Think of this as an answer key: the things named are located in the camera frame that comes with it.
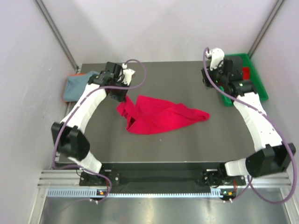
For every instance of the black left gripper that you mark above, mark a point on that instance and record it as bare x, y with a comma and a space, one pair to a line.
121, 98

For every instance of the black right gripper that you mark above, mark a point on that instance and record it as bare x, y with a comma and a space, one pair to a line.
208, 83

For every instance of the crimson red t-shirt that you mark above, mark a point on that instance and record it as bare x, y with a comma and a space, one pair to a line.
153, 116

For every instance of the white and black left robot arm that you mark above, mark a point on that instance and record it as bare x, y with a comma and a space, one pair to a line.
69, 134

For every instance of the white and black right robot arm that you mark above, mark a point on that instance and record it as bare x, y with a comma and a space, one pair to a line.
272, 153

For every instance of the green plastic bin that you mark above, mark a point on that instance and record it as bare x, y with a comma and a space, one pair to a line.
254, 76

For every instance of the bright red t-shirt in bin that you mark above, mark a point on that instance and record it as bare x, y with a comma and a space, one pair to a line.
246, 73

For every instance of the folded blue-grey t-shirt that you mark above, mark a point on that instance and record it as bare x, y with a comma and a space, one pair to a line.
74, 88

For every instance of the folded orange t-shirt under blue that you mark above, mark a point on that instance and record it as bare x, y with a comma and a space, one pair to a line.
74, 75

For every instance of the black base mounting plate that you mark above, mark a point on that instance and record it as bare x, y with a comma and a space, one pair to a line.
165, 181

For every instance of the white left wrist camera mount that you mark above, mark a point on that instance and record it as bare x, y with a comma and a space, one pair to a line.
127, 74

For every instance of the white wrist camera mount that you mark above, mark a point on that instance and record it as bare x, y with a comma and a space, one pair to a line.
127, 74
216, 58

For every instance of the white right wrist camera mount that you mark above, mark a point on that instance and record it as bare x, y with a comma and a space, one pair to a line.
216, 58

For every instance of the right aluminium corner post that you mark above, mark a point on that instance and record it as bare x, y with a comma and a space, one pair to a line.
265, 27

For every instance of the aluminium corner post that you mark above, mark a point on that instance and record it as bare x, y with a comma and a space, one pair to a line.
265, 27
52, 25

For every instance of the aluminium front frame rail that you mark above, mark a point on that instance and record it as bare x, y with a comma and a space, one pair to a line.
76, 178

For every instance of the left aluminium corner post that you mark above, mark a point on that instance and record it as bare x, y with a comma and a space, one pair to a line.
52, 25

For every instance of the slotted grey cable duct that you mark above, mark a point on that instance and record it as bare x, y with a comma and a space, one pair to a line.
98, 193

